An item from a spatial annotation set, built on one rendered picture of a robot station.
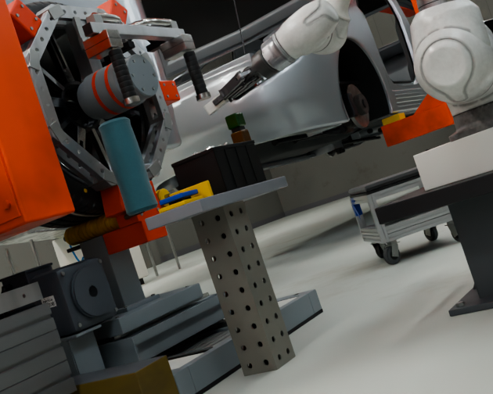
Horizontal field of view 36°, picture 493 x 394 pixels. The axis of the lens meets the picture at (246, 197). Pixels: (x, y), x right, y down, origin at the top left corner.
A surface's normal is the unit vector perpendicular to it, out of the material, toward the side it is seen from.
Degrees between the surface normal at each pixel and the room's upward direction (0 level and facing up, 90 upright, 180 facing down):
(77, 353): 90
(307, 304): 90
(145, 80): 90
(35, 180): 90
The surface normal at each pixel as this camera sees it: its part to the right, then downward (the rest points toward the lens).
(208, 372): 0.80, -0.29
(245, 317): -0.50, 0.15
